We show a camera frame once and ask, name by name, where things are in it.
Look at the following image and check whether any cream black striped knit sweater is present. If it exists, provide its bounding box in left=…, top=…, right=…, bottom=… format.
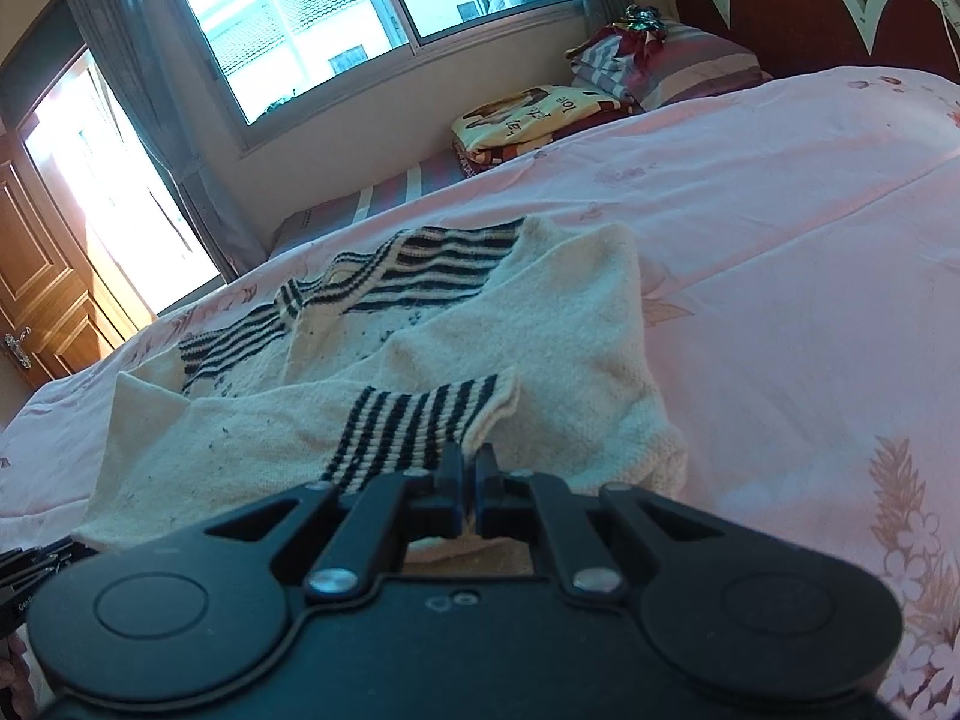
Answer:
left=76, top=216, right=686, bottom=551

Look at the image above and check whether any person's left hand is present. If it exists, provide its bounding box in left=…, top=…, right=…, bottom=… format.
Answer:
left=0, top=634, right=36, bottom=718

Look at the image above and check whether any wooden door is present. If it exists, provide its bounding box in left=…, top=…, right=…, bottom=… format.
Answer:
left=2, top=130, right=155, bottom=388

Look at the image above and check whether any striped purple mattress cover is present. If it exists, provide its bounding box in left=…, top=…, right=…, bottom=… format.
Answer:
left=270, top=149, right=467, bottom=257

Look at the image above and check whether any yellow red folded blanket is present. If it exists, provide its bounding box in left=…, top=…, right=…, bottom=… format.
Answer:
left=451, top=85, right=635, bottom=177

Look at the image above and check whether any pink floral bed sheet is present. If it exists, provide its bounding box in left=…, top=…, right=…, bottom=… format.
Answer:
left=2, top=67, right=958, bottom=718

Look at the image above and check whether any red plaid folded cloth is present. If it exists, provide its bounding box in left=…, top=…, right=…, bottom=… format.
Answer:
left=565, top=4, right=667, bottom=70

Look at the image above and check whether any striped pillow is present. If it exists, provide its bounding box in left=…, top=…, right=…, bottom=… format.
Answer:
left=569, top=20, right=768, bottom=112

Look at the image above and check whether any red heart-shaped headboard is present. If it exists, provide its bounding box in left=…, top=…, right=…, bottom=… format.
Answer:
left=672, top=0, right=958, bottom=82

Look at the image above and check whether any left grey curtain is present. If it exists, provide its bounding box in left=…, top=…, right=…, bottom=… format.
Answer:
left=67, top=0, right=265, bottom=281

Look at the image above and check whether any metal door handle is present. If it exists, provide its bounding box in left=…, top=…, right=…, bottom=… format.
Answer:
left=3, top=327, right=32, bottom=371

